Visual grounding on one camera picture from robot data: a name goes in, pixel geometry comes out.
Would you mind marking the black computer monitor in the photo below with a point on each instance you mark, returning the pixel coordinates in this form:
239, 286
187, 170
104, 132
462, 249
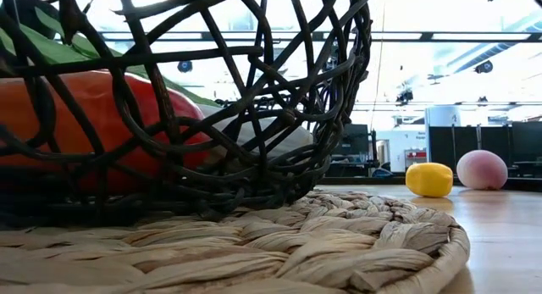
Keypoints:
359, 139

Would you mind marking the dark wicker basket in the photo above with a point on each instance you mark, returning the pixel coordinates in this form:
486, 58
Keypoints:
254, 175

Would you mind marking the white tall cabinet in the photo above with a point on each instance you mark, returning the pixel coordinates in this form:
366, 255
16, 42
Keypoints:
442, 115

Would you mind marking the woven straw round placemat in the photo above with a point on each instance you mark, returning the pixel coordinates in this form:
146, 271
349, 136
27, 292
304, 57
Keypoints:
296, 251

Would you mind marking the black partition wall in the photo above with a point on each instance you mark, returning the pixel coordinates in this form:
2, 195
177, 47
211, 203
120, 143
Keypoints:
440, 145

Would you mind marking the pink toy peach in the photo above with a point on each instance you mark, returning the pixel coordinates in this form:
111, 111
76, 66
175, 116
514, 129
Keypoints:
482, 170

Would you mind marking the yellow toy lemon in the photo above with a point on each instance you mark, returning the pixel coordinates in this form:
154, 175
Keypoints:
429, 179

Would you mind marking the black table edge rail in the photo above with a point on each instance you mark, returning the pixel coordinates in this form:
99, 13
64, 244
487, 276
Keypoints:
381, 180

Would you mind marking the red orange oval toy fruit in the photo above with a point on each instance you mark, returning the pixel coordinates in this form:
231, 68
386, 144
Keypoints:
93, 112

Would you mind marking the red white shelf rack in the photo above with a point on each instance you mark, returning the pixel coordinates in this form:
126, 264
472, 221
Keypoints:
416, 155

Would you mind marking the hanging black ceiling camera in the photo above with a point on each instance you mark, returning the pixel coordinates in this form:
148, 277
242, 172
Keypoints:
185, 66
484, 67
404, 96

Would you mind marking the black overhead frame rail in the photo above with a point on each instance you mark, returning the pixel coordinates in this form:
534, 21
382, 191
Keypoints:
426, 36

